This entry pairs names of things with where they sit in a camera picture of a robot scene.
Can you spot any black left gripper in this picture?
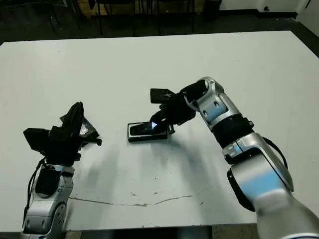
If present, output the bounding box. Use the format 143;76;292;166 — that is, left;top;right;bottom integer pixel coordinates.
43;102;103;165

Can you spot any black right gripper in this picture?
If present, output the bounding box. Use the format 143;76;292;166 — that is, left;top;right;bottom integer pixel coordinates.
150;92;197;135

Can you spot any black box lid silver label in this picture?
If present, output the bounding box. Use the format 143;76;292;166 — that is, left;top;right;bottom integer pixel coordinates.
59;114;101;139

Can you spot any black box with white insert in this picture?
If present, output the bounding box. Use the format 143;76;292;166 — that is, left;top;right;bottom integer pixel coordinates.
127;121;168;143

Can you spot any black mesh chair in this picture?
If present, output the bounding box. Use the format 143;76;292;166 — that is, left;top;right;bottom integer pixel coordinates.
156;0;196;35
96;0;137;36

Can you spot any black trash bin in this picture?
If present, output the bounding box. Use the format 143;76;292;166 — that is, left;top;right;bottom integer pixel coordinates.
203;0;222;22

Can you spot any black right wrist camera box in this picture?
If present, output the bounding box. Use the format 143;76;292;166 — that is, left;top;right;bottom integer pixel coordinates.
150;88;173;104

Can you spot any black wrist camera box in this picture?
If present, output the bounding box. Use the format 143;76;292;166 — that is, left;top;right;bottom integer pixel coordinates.
23;127;52;153
150;88;173;104

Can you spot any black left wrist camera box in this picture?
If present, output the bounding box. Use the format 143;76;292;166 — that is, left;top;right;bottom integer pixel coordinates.
23;127;52;153

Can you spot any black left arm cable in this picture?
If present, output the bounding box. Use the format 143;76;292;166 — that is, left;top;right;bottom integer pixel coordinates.
23;159;49;217

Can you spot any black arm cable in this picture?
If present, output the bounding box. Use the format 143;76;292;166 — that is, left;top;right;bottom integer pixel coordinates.
23;159;49;217
263;136;289;172

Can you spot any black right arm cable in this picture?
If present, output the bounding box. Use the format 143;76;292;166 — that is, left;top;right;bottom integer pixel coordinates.
263;136;289;172

